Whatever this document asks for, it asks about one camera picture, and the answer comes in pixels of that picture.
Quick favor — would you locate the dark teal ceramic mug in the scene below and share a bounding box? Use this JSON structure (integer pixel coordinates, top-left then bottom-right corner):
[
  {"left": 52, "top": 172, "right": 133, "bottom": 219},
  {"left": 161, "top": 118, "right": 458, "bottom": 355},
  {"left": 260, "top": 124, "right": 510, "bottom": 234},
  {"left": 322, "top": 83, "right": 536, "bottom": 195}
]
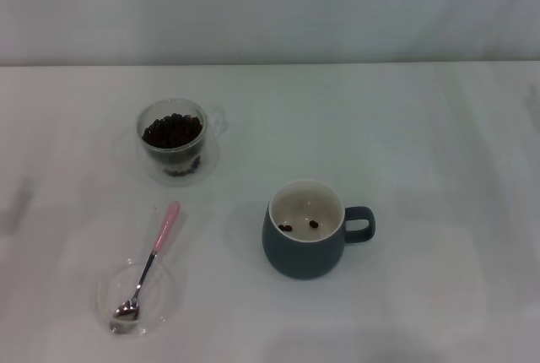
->
[{"left": 260, "top": 177, "right": 377, "bottom": 282}]

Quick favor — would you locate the pink-handled metal spoon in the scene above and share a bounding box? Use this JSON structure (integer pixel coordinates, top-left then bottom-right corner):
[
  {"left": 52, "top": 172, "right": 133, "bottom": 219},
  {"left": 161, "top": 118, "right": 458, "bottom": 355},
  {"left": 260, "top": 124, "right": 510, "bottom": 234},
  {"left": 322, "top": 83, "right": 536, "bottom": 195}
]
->
[{"left": 110, "top": 200, "right": 182, "bottom": 324}]

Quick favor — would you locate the clear double-walled glass cup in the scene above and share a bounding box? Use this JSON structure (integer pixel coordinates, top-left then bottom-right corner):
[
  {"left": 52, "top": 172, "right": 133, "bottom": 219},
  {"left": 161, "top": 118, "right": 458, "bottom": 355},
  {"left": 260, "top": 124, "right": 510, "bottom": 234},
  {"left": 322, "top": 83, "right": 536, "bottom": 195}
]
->
[{"left": 135, "top": 99, "right": 230, "bottom": 169}]

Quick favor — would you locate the pile of dark coffee beans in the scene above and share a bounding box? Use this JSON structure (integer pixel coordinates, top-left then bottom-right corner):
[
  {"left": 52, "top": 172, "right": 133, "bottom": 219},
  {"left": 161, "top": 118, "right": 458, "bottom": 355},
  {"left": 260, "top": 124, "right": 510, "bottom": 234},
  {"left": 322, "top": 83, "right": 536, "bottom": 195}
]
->
[{"left": 141, "top": 112, "right": 203, "bottom": 149}]

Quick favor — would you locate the clear glass saucer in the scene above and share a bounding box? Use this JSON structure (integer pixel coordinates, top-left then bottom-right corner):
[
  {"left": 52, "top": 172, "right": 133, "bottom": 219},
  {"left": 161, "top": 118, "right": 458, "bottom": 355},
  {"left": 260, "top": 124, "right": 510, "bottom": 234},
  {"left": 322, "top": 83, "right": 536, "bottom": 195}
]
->
[{"left": 116, "top": 126, "right": 223, "bottom": 189}]

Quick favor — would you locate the small clear glass dish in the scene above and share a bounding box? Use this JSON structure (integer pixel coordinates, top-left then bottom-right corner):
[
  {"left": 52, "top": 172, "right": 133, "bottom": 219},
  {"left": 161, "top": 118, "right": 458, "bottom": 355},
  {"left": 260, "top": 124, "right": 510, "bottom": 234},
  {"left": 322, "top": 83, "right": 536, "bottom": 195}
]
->
[{"left": 96, "top": 257, "right": 181, "bottom": 337}]

